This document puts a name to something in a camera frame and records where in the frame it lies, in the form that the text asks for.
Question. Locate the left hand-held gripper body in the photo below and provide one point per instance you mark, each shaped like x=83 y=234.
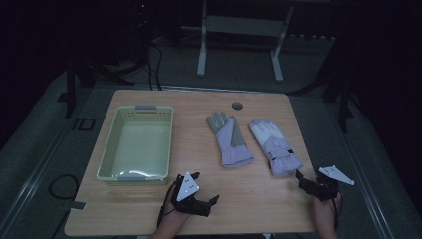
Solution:
x=187 y=189

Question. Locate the lilac glove with grey palm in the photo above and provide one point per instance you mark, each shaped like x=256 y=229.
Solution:
x=229 y=142

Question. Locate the black metal stand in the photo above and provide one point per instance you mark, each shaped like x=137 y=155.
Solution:
x=70 y=89
x=343 y=103

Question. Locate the pale green plastic basket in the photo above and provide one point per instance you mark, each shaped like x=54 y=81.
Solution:
x=141 y=149

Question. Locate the black rectangular floor bracket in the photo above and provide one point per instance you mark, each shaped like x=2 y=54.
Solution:
x=84 y=124

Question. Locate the white metal desk frame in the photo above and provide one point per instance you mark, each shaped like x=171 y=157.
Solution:
x=244 y=26

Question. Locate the lilac and white glove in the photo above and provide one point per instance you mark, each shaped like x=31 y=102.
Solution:
x=275 y=146

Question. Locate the person's left hand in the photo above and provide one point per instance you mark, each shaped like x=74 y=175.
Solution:
x=174 y=214

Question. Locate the dark equipment with red light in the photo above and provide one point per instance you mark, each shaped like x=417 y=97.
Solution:
x=142 y=20

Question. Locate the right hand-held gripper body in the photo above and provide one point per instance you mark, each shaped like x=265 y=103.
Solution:
x=326 y=186

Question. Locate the person's right hand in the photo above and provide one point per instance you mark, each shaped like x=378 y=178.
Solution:
x=323 y=212

